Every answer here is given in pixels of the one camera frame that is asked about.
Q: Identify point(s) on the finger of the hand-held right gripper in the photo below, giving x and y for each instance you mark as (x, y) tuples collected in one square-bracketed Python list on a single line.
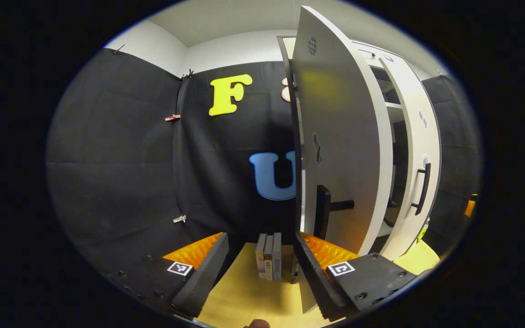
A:
[(470, 207)]

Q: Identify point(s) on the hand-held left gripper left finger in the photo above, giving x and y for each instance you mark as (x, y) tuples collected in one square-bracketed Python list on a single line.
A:
[(208, 269)]

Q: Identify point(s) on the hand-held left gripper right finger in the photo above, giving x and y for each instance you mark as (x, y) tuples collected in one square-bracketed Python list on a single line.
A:
[(312, 278)]

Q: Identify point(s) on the white shoe cabinet door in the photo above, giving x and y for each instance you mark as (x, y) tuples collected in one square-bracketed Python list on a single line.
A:
[(335, 114), (415, 95)]

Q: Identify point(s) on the white shoe cabinet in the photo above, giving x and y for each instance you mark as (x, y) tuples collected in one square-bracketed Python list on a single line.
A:
[(393, 105)]

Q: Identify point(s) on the white cabinet drawer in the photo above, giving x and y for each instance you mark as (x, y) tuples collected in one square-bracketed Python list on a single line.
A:
[(381, 52)]

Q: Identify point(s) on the grey upright book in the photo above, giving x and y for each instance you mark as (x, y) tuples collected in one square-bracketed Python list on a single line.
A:
[(277, 255)]

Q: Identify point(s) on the pale upright book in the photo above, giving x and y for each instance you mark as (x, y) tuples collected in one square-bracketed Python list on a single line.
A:
[(269, 257)]

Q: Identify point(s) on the clear plastic bottle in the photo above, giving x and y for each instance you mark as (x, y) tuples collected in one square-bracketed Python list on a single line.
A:
[(423, 232)]

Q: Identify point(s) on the silver clip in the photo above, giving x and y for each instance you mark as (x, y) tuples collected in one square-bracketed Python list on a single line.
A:
[(179, 219)]

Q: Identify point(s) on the black backdrop cloth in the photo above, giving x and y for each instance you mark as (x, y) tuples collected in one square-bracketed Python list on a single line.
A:
[(121, 159)]

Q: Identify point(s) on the red clip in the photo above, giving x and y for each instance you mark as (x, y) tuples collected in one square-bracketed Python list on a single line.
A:
[(172, 117)]

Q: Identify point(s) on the black clip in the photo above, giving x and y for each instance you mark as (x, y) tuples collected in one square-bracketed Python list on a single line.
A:
[(119, 48), (189, 73)]

